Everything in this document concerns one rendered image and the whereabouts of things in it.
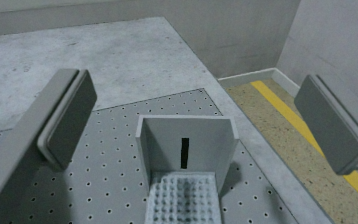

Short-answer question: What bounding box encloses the grey perforated base plate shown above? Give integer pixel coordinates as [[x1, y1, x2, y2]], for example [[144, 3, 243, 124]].
[[9, 88, 301, 224]]

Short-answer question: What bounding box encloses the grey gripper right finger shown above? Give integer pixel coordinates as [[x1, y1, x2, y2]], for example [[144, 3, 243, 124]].
[[294, 74, 358, 176]]

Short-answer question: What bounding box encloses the white well plate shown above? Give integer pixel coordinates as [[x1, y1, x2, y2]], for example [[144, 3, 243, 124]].
[[146, 171, 221, 224]]

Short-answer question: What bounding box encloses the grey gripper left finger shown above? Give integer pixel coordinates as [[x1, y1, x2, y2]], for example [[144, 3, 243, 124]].
[[0, 69, 97, 224]]

